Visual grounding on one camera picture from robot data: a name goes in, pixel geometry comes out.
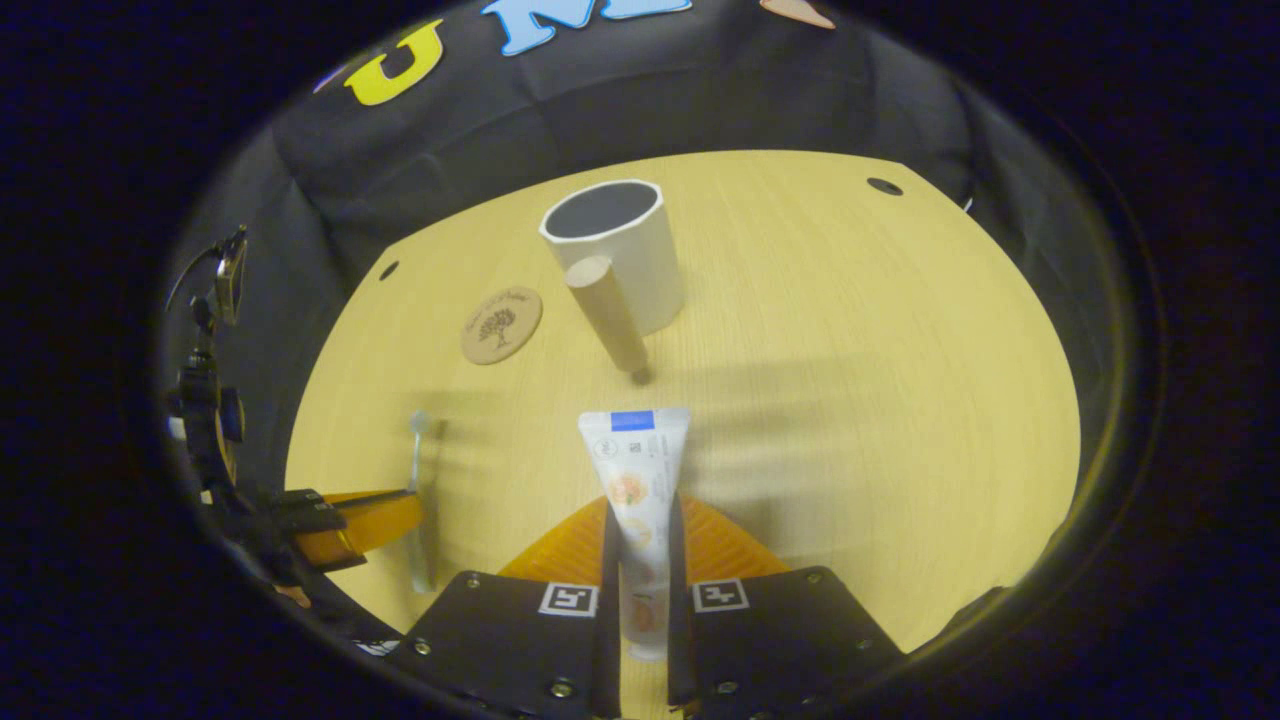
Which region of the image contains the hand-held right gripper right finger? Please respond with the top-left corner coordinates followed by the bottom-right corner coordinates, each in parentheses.
top-left (667, 493), bottom-right (906, 716)

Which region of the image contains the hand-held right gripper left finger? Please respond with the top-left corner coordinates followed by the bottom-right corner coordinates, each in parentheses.
top-left (385, 495), bottom-right (624, 720)

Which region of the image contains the white toothbrush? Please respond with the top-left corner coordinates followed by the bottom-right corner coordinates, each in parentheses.
top-left (405, 408), bottom-right (439, 594)

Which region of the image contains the white toothpaste tube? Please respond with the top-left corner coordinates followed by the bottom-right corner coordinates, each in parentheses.
top-left (578, 405), bottom-right (693, 663)

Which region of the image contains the round brown cork coaster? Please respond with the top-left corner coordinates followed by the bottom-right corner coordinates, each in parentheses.
top-left (460, 286), bottom-right (544, 366)

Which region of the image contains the white cup with wooden handle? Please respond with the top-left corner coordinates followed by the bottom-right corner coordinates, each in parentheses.
top-left (538, 178), bottom-right (687, 386)

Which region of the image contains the wooden desktop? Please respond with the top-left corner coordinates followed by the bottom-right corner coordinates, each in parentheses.
top-left (285, 150), bottom-right (1083, 720)

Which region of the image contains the black backdrop cloth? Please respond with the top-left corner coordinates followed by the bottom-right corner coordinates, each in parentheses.
top-left (165, 0), bottom-right (1111, 481)

